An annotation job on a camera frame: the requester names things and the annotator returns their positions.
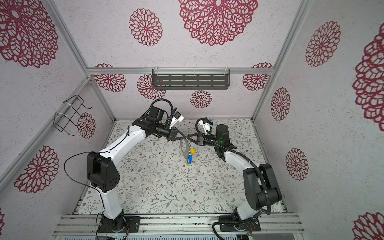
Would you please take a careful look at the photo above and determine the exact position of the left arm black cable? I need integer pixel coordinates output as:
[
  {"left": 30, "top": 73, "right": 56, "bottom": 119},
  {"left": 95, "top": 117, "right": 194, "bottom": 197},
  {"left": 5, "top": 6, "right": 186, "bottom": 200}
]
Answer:
[{"left": 63, "top": 151, "right": 104, "bottom": 240}]

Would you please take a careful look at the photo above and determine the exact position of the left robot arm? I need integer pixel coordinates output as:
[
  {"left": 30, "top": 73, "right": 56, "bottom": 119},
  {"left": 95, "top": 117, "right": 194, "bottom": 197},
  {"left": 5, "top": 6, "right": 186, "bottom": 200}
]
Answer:
[{"left": 87, "top": 107, "right": 184, "bottom": 232}]

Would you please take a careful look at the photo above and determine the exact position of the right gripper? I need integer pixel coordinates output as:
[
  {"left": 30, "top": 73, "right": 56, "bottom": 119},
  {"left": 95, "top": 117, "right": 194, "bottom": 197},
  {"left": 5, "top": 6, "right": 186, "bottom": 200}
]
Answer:
[{"left": 187, "top": 133, "right": 221, "bottom": 150}]

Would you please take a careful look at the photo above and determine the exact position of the blue key tag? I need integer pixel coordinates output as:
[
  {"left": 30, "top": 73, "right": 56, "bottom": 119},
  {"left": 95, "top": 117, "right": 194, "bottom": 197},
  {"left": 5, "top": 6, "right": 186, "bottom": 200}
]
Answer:
[{"left": 186, "top": 154, "right": 193, "bottom": 166}]

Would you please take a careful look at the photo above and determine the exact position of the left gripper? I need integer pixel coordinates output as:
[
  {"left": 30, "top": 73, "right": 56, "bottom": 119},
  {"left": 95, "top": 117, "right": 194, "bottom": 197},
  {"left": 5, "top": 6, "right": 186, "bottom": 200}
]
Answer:
[{"left": 155, "top": 123, "right": 187, "bottom": 142}]

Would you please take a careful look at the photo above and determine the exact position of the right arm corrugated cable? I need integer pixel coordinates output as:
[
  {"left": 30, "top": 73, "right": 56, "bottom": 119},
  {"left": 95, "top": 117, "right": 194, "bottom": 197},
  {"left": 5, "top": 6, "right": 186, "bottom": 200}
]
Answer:
[{"left": 195, "top": 117, "right": 272, "bottom": 240}]

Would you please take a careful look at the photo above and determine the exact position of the grey slotted wall shelf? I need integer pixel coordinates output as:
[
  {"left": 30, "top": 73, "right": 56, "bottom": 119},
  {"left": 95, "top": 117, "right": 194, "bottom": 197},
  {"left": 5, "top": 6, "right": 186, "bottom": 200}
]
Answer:
[{"left": 152, "top": 69, "right": 231, "bottom": 90}]

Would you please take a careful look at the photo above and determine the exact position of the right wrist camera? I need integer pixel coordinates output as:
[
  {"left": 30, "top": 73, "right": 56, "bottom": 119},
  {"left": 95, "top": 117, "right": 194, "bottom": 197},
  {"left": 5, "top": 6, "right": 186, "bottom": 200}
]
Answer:
[{"left": 199, "top": 118, "right": 213, "bottom": 135}]

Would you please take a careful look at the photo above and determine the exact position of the black wire wall basket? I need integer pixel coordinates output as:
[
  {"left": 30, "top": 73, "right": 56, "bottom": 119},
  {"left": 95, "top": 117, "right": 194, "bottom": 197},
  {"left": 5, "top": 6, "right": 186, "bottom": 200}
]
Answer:
[{"left": 53, "top": 95, "right": 92, "bottom": 137}]

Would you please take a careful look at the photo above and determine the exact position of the aluminium front rail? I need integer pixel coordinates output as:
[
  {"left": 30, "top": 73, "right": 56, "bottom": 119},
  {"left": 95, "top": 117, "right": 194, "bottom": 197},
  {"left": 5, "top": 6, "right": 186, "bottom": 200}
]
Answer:
[{"left": 52, "top": 213, "right": 305, "bottom": 236}]

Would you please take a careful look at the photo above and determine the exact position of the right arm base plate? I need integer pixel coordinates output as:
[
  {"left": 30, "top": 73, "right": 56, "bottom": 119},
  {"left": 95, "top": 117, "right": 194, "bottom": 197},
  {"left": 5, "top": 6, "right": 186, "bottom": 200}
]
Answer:
[{"left": 219, "top": 216, "right": 261, "bottom": 232}]

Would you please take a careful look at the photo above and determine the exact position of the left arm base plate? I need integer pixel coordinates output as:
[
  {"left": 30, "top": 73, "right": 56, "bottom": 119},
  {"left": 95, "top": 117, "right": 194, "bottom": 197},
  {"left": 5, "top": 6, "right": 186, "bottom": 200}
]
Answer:
[{"left": 97, "top": 215, "right": 141, "bottom": 234}]

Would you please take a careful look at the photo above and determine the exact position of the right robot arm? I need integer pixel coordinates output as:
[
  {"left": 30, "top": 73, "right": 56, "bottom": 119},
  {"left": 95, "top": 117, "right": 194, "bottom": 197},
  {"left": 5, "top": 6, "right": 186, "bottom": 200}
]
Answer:
[{"left": 186, "top": 118, "right": 283, "bottom": 222}]

